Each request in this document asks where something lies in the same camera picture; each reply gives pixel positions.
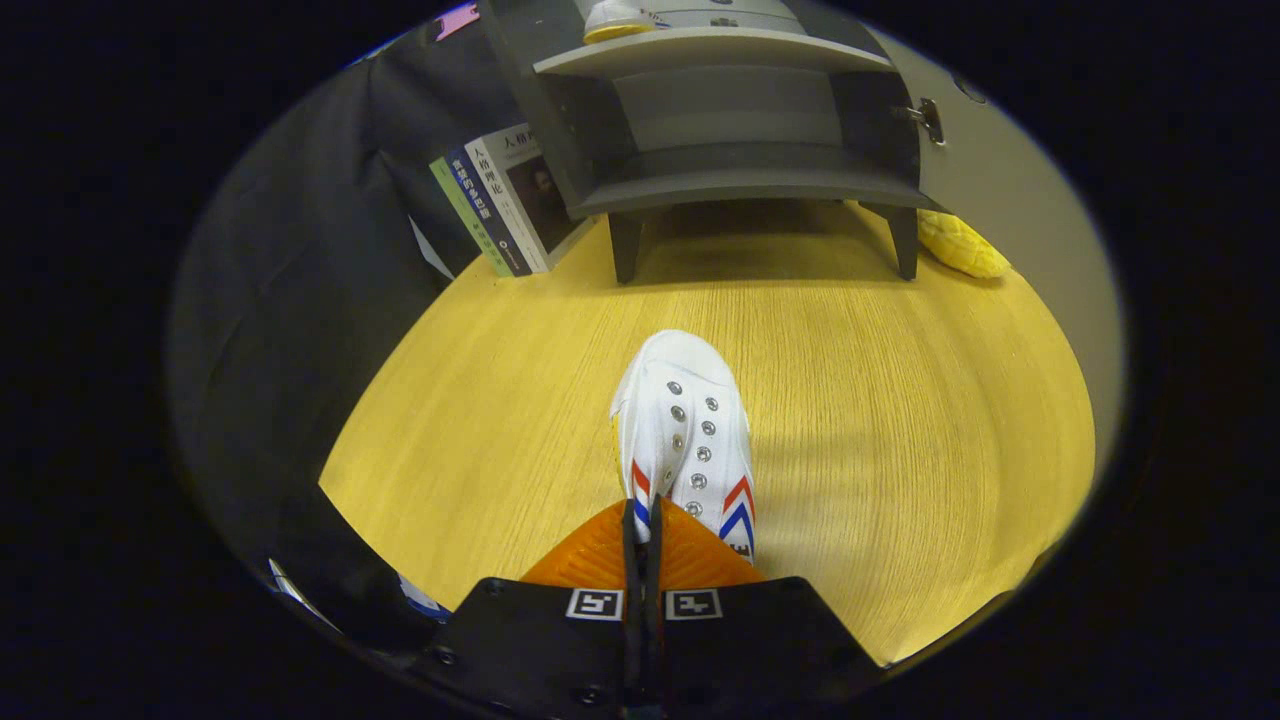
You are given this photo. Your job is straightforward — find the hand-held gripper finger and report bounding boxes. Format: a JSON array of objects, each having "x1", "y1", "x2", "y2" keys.
[
  {"x1": 642, "y1": 495, "x2": 886, "y2": 716},
  {"x1": 410, "y1": 498, "x2": 643, "y2": 716}
]

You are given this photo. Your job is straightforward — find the white canvas shoe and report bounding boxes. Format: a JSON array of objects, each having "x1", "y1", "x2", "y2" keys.
[
  {"x1": 583, "y1": 0, "x2": 671, "y2": 46},
  {"x1": 610, "y1": 330, "x2": 758, "y2": 561}
]

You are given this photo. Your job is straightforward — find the grey shoe cabinet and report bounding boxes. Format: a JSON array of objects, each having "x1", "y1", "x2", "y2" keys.
[{"x1": 478, "y1": 0, "x2": 946, "y2": 286}]

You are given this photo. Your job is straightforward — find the blue book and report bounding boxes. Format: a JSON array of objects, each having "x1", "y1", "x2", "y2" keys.
[{"x1": 445, "y1": 148, "x2": 531, "y2": 276}]

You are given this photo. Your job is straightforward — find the white book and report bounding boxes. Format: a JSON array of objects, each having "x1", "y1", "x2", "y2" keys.
[{"x1": 465, "y1": 122, "x2": 596, "y2": 273}]

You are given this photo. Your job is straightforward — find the black backdrop cloth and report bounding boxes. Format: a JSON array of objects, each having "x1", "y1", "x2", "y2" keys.
[{"x1": 165, "y1": 5, "x2": 531, "y2": 651}]

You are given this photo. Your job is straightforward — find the yellow corn toy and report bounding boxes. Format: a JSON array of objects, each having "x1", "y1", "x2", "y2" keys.
[{"x1": 917, "y1": 208, "x2": 1011, "y2": 280}]

